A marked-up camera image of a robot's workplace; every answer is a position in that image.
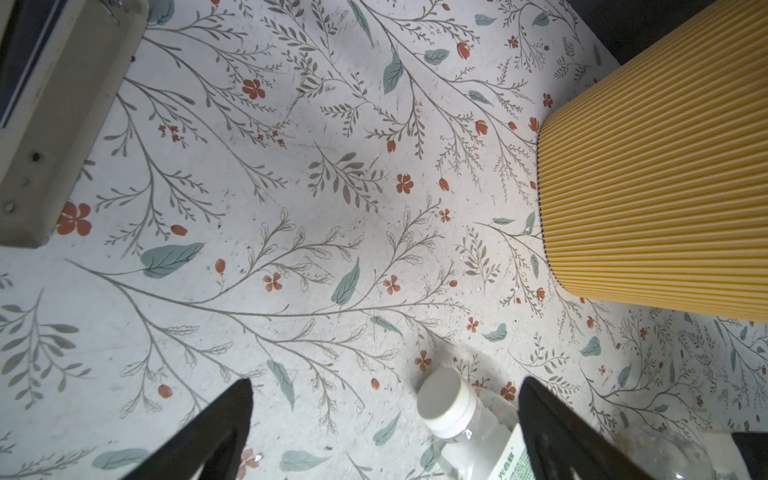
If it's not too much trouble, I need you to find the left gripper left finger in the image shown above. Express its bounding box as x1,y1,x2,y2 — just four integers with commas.
126,379,253,479

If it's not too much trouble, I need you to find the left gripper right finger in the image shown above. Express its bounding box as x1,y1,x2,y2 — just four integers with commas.
518,377,649,480

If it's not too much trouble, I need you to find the green label bottle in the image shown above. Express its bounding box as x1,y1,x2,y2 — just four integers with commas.
417,369,717,479

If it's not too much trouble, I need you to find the yellow plastic waste bin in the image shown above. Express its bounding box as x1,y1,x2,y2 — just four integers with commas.
537,1,767,322

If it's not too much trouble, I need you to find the floral table mat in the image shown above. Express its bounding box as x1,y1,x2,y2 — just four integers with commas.
1,1,767,479

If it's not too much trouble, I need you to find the black stapler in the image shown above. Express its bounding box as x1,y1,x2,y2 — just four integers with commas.
1,0,149,248

